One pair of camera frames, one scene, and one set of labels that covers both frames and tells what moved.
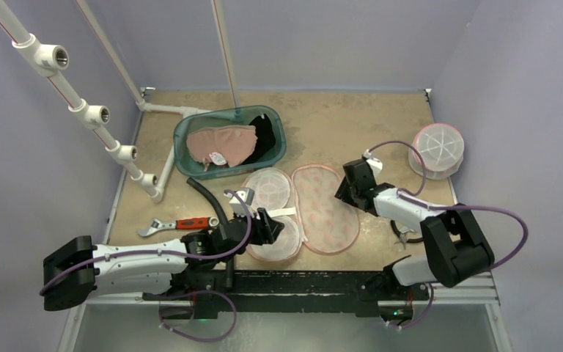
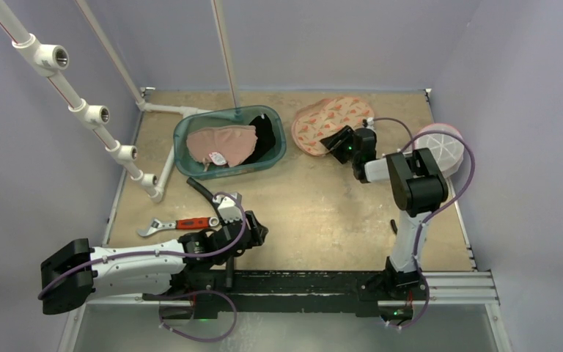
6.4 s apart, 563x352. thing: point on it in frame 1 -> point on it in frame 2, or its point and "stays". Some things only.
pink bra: x=232 y=144 stays
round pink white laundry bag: x=442 y=148 stays
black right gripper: x=356 y=185 -> x=339 y=143
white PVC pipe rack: x=45 y=59 stays
